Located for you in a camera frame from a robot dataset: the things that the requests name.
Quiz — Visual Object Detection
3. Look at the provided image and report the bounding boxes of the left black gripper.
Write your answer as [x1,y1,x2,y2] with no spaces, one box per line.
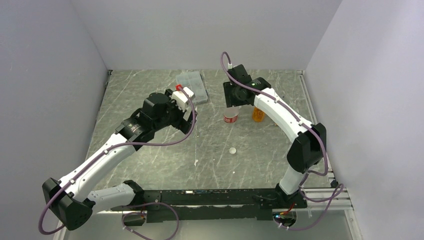
[153,89,197,134]

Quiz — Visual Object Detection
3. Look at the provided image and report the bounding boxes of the clear bottle red label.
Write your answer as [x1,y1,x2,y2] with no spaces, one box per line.
[223,106,240,124]

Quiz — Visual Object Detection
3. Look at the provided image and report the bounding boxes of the blue white bottle cap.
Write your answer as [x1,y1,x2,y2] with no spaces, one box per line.
[229,147,237,155]

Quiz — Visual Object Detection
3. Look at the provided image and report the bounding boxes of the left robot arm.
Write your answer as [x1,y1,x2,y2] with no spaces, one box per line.
[42,87,197,231]

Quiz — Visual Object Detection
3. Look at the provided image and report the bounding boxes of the clear plastic screw box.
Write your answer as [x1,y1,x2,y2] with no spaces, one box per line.
[175,71,208,104]

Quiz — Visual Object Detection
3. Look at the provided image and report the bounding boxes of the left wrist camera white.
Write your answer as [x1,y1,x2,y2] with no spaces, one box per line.
[170,84,195,112]

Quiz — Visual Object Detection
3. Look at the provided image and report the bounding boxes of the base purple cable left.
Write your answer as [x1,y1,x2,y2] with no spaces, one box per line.
[121,200,180,240]

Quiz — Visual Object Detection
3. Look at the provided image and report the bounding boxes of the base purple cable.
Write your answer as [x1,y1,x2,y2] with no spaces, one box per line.
[121,200,180,240]
[274,195,335,232]

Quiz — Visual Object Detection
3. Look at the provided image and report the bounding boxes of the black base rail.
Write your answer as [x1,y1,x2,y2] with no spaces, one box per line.
[113,188,308,223]

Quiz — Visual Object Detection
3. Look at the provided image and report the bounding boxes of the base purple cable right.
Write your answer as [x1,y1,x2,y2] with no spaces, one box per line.
[274,195,335,232]

